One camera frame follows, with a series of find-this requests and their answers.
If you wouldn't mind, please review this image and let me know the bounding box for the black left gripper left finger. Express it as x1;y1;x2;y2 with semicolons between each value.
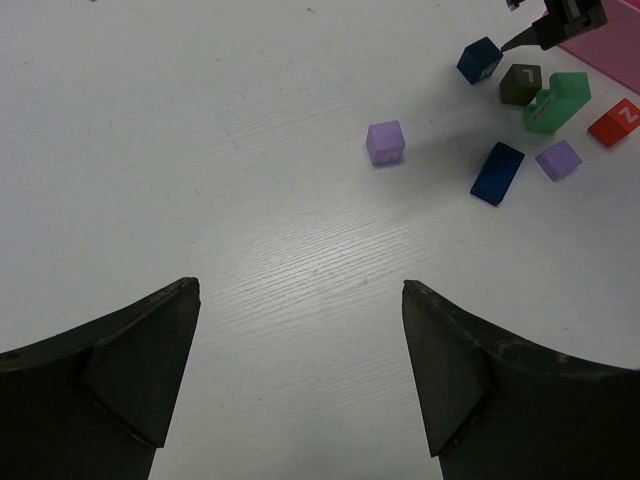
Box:
1;277;200;479

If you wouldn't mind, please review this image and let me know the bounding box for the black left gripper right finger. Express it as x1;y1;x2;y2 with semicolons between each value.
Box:
402;280;639;479

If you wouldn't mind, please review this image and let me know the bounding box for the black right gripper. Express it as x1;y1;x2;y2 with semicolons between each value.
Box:
501;0;608;51

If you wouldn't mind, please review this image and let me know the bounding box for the brown window wood block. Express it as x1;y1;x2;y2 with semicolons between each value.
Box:
499;64;542;106

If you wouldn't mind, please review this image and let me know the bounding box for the small dark blue wood cube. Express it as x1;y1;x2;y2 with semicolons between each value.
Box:
456;37;503;85

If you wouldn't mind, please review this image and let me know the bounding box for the green hospital wood block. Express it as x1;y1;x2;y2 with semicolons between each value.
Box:
524;72;591;134

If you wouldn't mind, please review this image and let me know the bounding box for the pink plastic box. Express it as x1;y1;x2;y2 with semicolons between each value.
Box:
560;0;640;94

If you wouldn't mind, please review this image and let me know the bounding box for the red orange wood cube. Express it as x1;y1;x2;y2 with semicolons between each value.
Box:
587;99;639;148

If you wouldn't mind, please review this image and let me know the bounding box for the small lilac wood block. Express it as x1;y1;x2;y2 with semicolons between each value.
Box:
535;140;583;182

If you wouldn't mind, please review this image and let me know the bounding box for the dark blue wood block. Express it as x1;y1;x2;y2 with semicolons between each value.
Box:
470;142;525;207

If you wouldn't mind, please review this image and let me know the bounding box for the large lilac wood block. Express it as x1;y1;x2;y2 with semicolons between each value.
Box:
366;120;406;167

